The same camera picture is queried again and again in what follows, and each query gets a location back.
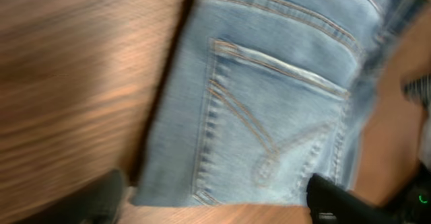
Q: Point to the light blue denim jeans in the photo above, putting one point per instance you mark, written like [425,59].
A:
[262,94]

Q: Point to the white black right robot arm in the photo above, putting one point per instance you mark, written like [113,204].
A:
[411,205]

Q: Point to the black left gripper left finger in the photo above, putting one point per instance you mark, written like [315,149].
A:
[97,203]

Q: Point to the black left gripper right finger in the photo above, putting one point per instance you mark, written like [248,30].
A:
[329,203]

